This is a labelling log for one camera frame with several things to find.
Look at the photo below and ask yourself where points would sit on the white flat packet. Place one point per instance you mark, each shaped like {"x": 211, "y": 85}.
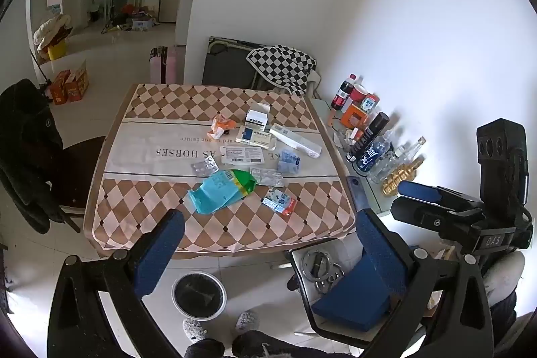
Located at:
{"x": 239, "y": 155}

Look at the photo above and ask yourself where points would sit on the person's right leg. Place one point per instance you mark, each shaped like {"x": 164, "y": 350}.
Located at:
{"x": 272, "y": 347}

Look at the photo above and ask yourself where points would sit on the silver blister pack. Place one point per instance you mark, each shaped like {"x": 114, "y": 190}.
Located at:
{"x": 268, "y": 176}
{"x": 204, "y": 166}

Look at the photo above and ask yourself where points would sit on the pile of clothes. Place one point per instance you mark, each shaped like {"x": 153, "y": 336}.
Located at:
{"x": 52, "y": 31}

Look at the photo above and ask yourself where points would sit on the small colourful packet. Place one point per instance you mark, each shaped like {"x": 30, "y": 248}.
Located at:
{"x": 279, "y": 200}

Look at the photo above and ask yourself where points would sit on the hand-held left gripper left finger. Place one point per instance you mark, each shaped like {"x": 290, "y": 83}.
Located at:
{"x": 157, "y": 253}

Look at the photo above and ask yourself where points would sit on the orange wrapper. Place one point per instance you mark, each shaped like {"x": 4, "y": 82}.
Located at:
{"x": 220, "y": 126}

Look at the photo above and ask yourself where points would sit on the floor clutter pile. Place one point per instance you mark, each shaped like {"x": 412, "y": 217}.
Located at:
{"x": 136, "y": 18}

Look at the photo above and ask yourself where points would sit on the pink suitcase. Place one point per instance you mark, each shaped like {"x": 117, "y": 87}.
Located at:
{"x": 164, "y": 64}

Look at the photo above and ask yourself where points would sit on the blue label jar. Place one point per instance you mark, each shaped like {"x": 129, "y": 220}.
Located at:
{"x": 370, "y": 103}

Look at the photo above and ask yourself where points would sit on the person's right grey slipper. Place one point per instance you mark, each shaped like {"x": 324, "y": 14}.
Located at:
{"x": 247, "y": 321}

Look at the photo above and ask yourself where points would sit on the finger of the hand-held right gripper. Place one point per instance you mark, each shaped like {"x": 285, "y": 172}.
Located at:
{"x": 419, "y": 191}
{"x": 419, "y": 213}

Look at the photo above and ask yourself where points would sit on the black white checkered blanket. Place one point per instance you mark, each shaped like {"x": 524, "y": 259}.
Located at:
{"x": 281, "y": 66}

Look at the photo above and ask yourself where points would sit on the yellow bin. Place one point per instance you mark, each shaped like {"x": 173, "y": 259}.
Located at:
{"x": 56, "y": 51}

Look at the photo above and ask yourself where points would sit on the person's grey slipper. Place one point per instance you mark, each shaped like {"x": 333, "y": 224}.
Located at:
{"x": 247, "y": 321}
{"x": 194, "y": 329}

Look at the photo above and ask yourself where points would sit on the blue label water bottle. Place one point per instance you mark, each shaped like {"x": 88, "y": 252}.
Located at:
{"x": 373, "y": 154}

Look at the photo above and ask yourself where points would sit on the person's right forearm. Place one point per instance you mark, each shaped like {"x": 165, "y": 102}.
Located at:
{"x": 505, "y": 274}

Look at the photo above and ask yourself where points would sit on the blue white medicine box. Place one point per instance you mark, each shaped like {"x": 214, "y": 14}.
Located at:
{"x": 251, "y": 135}

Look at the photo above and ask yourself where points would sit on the wooden chair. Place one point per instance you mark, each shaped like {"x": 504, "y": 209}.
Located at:
{"x": 82, "y": 169}

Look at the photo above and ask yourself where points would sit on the black frame stool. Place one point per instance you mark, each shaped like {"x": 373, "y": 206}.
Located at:
{"x": 300, "y": 291}

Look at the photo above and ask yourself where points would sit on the person's leg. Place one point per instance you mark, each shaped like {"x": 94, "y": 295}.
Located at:
{"x": 272, "y": 347}
{"x": 205, "y": 349}

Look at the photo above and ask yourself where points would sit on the person's left grey slipper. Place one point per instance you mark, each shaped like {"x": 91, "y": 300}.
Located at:
{"x": 194, "y": 329}

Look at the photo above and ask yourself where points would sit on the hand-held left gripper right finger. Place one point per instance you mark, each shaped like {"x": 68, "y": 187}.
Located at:
{"x": 381, "y": 244}

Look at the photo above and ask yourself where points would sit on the gold bottle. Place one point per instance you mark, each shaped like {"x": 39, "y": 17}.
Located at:
{"x": 400, "y": 177}

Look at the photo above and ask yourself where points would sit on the green teal plastic bag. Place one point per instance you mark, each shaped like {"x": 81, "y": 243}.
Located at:
{"x": 218, "y": 190}

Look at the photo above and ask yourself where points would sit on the black spray can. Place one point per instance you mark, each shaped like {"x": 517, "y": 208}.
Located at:
{"x": 369, "y": 135}

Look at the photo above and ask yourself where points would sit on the long white box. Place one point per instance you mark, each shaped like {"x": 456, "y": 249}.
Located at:
{"x": 293, "y": 140}

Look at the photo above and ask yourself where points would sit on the orange cardboard box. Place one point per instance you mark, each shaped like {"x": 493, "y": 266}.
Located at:
{"x": 79, "y": 83}
{"x": 59, "y": 87}

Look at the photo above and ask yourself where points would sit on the dark bottle with red label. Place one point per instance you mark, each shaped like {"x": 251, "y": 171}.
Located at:
{"x": 342, "y": 93}

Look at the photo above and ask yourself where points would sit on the brown checkered tablecloth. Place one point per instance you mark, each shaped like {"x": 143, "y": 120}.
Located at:
{"x": 147, "y": 156}

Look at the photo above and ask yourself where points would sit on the white bin with black liner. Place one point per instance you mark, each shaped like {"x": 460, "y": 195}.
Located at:
{"x": 199, "y": 295}

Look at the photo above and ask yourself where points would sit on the light side table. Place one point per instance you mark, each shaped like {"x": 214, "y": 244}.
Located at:
{"x": 377, "y": 194}

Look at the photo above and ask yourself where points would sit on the dark blue flat object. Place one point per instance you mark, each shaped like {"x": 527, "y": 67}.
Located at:
{"x": 357, "y": 192}

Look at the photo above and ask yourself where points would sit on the small white box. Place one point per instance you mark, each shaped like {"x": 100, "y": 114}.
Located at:
{"x": 256, "y": 117}

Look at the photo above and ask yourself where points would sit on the red cup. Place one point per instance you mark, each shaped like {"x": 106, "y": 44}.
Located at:
{"x": 358, "y": 93}

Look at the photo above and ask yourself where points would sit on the black coat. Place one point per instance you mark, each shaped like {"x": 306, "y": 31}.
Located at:
{"x": 25, "y": 156}

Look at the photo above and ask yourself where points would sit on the dark folded bed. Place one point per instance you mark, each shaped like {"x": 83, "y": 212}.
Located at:
{"x": 226, "y": 64}

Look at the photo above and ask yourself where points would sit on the blue blister pack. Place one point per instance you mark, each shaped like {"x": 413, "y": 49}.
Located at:
{"x": 288, "y": 161}

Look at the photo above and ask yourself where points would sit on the clear glass bottle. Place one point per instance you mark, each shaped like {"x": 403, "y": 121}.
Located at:
{"x": 400, "y": 159}

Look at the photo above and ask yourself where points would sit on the person's left leg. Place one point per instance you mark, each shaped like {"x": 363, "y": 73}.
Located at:
{"x": 205, "y": 349}

